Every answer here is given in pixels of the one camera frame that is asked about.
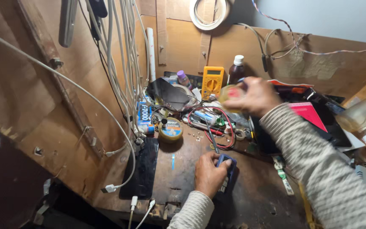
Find person's left hand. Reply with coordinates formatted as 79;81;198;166
194;151;232;200

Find person's right hand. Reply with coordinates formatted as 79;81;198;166
222;77;283;119

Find small clear yellowish bottle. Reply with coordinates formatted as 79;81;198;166
219;84;247;112

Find blue keypad mobile phone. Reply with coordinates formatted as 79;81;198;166
216;154;237;194

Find red and black test leads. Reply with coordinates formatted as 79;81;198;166
187;106;236;150

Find yellow digital multimeter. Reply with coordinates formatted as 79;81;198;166
201;66;225;99

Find white and blue tube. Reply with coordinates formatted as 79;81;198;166
194;110;219;125

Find brown bottle with white cap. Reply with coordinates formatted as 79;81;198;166
227;55;246;85

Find black tweezers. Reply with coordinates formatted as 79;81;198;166
205;118;220;154

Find small bottle with purple cap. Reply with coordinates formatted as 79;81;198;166
177;70;192;90

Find black shiny plastic sheet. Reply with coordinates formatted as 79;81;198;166
147;78;190;111

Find round yellow solder paste tin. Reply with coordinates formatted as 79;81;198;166
158;117;183;142

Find pink notebook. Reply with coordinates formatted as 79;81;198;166
289;102;328;132

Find green circuit board strip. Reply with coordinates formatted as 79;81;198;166
273;156;295;196

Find blue glue tube box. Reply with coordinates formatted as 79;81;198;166
137;96;155;134

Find roll of white tape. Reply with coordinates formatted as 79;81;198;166
189;0;230;31

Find white plastic pipe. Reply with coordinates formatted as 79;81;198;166
146;27;156;82

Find black smartphone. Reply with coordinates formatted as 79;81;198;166
119;137;159;200

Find clear plastic container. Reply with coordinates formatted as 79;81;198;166
335;89;366;133

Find black hanging cable with plug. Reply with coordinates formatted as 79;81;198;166
237;23;269;72

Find twisted multicoloured wire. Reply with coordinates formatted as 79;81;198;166
251;0;366;56

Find bundle of white hanging cables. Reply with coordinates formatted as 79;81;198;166
78;0;152;140

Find white charger cable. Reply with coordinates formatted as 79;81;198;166
128;196;138;229
135;199;156;229

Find white cable with plug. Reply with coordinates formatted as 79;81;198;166
0;27;136;194

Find grey hanging tool handle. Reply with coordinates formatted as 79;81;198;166
58;0;79;48

